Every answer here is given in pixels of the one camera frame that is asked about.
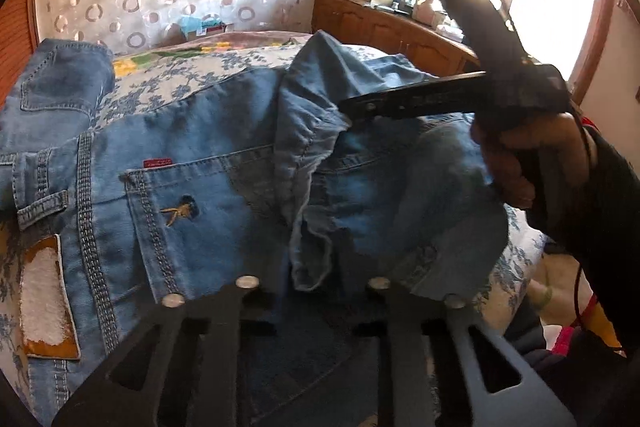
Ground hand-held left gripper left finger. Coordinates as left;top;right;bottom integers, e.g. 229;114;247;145
51;276;261;427

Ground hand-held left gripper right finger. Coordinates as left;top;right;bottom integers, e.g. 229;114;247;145
366;277;578;427

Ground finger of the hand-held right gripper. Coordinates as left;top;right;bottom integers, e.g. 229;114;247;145
403;0;528;75
338;71;496;120

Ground blue denim pants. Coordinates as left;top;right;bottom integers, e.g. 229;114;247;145
0;32;511;427

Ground person's right forearm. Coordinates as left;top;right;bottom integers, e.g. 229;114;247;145
525;127;640;358

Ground person's right hand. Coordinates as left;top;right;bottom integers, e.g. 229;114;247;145
471;111;592;211

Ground white container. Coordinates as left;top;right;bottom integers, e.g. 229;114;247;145
417;0;441;25

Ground long wooden cabinet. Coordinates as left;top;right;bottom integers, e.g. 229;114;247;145
312;0;481;78

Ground blue floral bed sheet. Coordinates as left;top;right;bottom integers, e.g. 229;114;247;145
0;42;546;408

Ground cardboard box with blue bags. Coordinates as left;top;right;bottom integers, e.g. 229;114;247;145
179;14;228;40

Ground folded blue jeans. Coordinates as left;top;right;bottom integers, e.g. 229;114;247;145
0;39;116;158

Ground wooden slatted wardrobe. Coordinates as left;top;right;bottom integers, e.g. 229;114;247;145
0;0;41;108

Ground thin red cable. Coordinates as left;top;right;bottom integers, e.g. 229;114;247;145
570;107;601;333

